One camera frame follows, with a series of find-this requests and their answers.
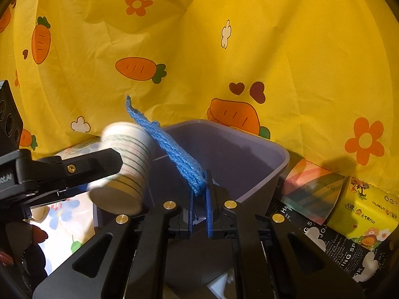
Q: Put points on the yellow carrot print cloth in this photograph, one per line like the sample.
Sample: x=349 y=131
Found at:
x=218 y=68

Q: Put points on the purple plastic bin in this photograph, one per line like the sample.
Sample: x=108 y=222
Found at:
x=237 y=168

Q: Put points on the floral plastic sheet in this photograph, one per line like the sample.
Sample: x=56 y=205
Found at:
x=62 y=221

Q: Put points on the striped white paper cup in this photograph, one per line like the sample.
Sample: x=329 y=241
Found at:
x=134 y=162

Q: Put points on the yellow tissue pack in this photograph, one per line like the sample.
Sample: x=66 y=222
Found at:
x=364 y=211

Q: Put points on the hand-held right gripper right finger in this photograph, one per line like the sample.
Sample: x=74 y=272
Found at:
x=210 y=218

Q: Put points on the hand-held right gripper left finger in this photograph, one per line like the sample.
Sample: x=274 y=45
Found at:
x=191 y=218

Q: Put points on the blue foam net sleeve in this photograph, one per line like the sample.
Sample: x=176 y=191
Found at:
x=174 y=155

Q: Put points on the black box with white clouds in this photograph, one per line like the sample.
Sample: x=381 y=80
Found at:
x=339 y=249

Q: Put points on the rainbow striped packet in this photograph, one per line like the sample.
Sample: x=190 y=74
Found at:
x=308 y=190

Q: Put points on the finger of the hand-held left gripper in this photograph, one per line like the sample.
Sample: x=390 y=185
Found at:
x=56 y=194
x=93 y=165

